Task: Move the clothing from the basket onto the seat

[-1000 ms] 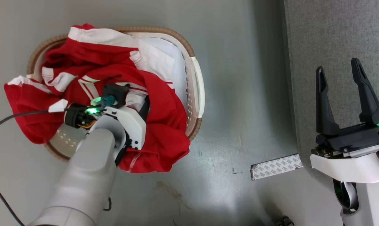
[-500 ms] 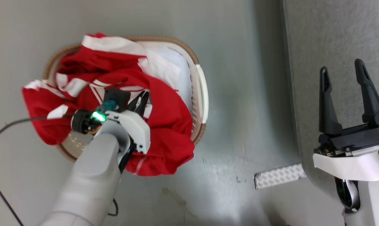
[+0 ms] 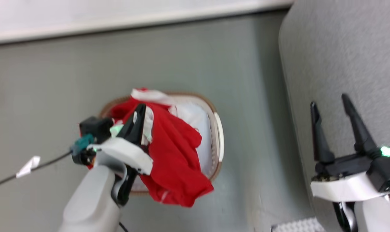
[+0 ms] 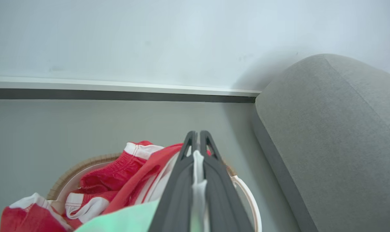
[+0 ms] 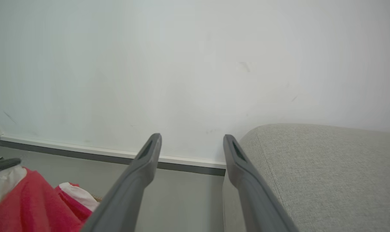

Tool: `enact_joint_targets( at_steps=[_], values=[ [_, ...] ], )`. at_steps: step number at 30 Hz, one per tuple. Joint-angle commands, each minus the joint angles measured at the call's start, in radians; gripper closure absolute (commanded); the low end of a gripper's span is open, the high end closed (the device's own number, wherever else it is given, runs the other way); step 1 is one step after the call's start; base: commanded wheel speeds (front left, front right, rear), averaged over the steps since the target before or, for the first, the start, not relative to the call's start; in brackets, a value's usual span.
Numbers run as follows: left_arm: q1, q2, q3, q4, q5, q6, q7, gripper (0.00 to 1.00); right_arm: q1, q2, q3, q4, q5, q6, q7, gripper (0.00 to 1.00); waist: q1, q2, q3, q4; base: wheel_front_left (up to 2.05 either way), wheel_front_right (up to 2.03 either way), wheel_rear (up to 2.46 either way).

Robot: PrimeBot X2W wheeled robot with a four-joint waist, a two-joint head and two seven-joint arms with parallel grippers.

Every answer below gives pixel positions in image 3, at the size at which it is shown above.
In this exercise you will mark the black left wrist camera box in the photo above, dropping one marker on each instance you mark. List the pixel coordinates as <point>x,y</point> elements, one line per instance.
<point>95,128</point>

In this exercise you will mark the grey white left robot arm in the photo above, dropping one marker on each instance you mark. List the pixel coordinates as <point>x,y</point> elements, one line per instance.
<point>88,203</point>

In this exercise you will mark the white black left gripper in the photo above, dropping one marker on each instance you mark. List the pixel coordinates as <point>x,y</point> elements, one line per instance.
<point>125,153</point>

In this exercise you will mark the wicker laundry basket white liner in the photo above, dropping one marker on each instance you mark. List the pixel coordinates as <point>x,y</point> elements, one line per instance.
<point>203,129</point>

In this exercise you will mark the white textured mat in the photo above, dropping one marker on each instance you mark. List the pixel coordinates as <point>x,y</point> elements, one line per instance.
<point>294,225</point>

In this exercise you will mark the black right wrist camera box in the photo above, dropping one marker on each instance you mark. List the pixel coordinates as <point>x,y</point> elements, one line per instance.
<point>386,170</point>

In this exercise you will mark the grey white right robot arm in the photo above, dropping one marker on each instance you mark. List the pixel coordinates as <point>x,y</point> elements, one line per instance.
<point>372,216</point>

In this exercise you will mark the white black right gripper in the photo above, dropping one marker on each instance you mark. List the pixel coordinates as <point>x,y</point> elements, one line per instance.
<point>343,185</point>

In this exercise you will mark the red garment with white trim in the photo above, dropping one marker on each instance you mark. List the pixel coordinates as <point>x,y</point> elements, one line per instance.
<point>174,151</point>

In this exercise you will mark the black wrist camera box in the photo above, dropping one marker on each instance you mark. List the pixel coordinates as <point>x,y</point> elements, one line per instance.
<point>95,128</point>
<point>386,170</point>

